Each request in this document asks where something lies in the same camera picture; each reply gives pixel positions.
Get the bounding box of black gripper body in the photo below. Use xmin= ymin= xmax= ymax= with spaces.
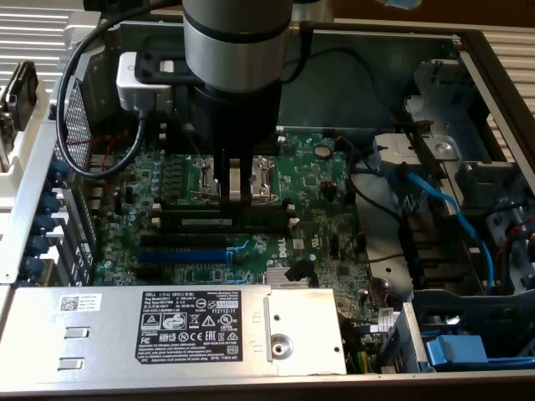
xmin=190 ymin=81 xmax=282 ymax=154

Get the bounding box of green RAM stick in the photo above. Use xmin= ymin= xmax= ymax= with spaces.
xmin=161 ymin=208 xmax=290 ymax=230

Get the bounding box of black RAM slot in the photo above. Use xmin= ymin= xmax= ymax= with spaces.
xmin=160 ymin=123 xmax=286 ymax=136
xmin=151 ymin=202 xmax=294 ymax=213
xmin=149 ymin=216 xmax=298 ymax=235
xmin=160 ymin=133 xmax=280 ymax=144
xmin=160 ymin=202 xmax=289 ymax=212
xmin=166 ymin=140 xmax=288 ymax=150

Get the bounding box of silver CPU socket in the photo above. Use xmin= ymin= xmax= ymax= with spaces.
xmin=190 ymin=155 xmax=282 ymax=206

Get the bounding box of thin metal locking lever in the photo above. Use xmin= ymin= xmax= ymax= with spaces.
xmin=177 ymin=112 xmax=201 ymax=160

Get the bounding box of green motherboard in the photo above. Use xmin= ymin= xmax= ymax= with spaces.
xmin=89 ymin=131 xmax=380 ymax=335

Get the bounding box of blue expansion slot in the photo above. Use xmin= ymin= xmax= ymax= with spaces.
xmin=136 ymin=248 xmax=252 ymax=265

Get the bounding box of silver finned heatsink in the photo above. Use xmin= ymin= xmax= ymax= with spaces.
xmin=265 ymin=266 xmax=315 ymax=290

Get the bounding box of black angled plug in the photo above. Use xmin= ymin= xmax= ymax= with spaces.
xmin=283 ymin=257 xmax=315 ymax=282

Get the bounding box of grey metal PC case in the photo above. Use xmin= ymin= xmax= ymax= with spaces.
xmin=0 ymin=11 xmax=535 ymax=398

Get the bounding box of short black expansion slot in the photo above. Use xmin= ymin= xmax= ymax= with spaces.
xmin=134 ymin=266 xmax=165 ymax=282

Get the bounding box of blue card retention clip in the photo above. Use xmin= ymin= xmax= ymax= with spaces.
xmin=29 ymin=234 xmax=54 ymax=256
xmin=48 ymin=160 xmax=70 ymax=181
xmin=32 ymin=213 xmax=55 ymax=235
xmin=23 ymin=255 xmax=45 ymax=277
xmin=41 ymin=190 xmax=64 ymax=213

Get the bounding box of black plastic bar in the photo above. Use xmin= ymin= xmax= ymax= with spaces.
xmin=389 ymin=106 xmax=446 ymax=185

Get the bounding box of silver power supply box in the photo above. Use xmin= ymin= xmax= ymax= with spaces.
xmin=0 ymin=285 xmax=349 ymax=383

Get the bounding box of black hard disk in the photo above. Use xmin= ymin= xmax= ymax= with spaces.
xmin=3 ymin=60 xmax=39 ymax=131

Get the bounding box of grey metal disk bay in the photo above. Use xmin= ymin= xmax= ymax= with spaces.
xmin=371 ymin=58 xmax=535 ymax=296

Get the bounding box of blue plastic latch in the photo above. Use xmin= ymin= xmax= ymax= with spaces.
xmin=424 ymin=333 xmax=490 ymax=371

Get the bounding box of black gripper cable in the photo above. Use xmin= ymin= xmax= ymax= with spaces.
xmin=278 ymin=20 xmax=315 ymax=84

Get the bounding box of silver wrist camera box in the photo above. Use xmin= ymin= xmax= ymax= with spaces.
xmin=115 ymin=51 xmax=176 ymax=113

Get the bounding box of thick black wire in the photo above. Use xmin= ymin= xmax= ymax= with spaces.
xmin=334 ymin=135 xmax=406 ymax=229

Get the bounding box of red black twisted wire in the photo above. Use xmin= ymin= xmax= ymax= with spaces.
xmin=66 ymin=128 xmax=131 ymax=200

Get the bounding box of thick black camera cable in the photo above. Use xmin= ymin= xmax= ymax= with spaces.
xmin=55 ymin=6 xmax=185 ymax=179

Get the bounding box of blue flat wire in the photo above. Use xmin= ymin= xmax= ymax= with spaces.
xmin=392 ymin=169 xmax=497 ymax=292

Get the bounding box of white wire tag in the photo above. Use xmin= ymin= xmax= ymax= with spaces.
xmin=373 ymin=307 xmax=397 ymax=332

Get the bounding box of black ribbed plastic bracket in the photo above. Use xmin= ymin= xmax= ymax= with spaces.
xmin=397 ymin=210 xmax=476 ymax=292

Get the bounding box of yellow green wire bundle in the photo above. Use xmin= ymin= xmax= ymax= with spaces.
xmin=340 ymin=319 xmax=380 ymax=373

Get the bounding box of blue metal bay frame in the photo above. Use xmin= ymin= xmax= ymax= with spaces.
xmin=378 ymin=301 xmax=436 ymax=373

